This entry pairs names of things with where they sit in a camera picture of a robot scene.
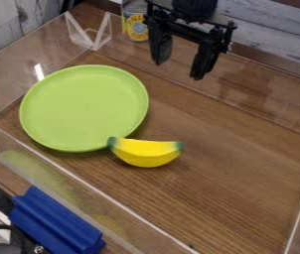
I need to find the clear acrylic triangle bracket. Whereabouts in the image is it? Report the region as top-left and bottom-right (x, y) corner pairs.
(66, 12), (112, 52)

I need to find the yellow labelled tin can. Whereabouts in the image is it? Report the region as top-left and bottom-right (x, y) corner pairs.
(121, 0), (149, 42)

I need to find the blue plastic clamp block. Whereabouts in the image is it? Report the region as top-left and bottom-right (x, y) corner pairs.
(10, 186), (106, 254)

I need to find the yellow toy banana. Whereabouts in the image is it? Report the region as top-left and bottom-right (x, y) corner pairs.
(108, 137), (184, 168)

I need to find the clear acrylic front wall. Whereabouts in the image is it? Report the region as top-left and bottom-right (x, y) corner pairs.
(0, 129), (200, 254)

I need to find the black cable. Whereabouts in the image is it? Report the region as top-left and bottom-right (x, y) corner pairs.
(0, 223), (26, 254)

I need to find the green round plate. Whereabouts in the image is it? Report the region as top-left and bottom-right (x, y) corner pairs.
(19, 64), (151, 153)

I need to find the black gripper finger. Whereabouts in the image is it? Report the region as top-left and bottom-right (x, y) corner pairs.
(149, 19), (173, 64)
(191, 40), (220, 80)

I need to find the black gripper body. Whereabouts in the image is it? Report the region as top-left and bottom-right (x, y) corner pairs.
(145, 0), (238, 53)

